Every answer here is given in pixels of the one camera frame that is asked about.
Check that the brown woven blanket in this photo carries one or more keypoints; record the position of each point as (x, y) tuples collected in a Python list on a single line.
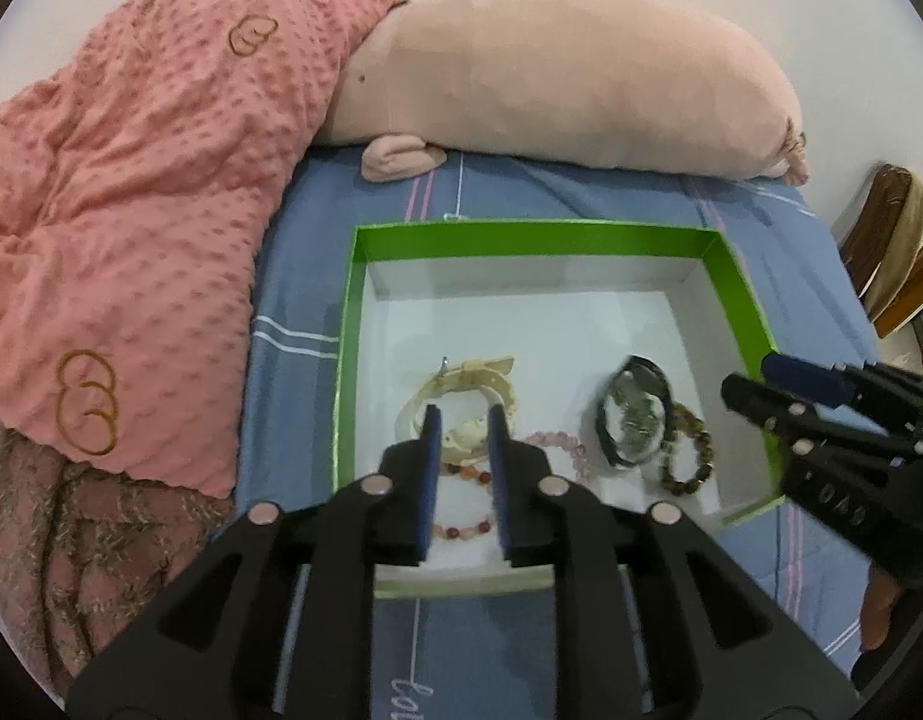
[(71, 540)]

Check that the wooden chair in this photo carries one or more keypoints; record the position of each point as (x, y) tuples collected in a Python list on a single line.
[(873, 195)]

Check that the pink dotted blanket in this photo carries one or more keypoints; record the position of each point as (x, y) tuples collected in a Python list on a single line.
[(131, 202)]

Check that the pink plush pillow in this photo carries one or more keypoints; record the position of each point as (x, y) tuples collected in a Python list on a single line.
[(566, 75)]

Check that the green cardboard box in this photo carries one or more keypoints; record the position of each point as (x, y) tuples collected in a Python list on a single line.
[(521, 240)]

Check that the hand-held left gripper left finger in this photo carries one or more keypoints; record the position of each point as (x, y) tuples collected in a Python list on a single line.
[(431, 480)]

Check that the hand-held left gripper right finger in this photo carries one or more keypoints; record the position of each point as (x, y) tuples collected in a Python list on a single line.
[(499, 480)]

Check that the person's right hand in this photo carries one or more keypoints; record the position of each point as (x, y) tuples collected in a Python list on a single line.
[(881, 607)]

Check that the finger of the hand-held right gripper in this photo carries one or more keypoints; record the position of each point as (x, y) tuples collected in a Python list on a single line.
[(776, 409), (806, 379)]

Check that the cream wrist watch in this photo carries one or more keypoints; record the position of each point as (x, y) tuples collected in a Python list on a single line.
[(465, 439)]

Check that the black wrist watch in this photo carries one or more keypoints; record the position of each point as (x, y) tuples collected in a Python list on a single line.
[(652, 369)]

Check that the beige cloth on chair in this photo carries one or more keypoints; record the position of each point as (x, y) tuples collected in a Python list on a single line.
[(903, 240)]

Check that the blue striped bedsheet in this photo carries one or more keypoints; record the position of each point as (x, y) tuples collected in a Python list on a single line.
[(311, 240)]

